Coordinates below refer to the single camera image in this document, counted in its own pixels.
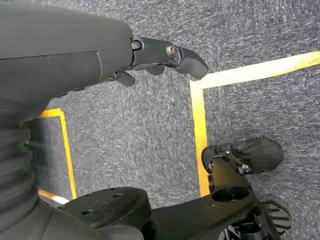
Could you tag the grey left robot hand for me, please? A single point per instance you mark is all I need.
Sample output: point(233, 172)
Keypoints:
point(62, 56)

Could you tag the black robot lower body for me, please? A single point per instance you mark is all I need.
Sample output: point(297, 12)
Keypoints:
point(225, 205)

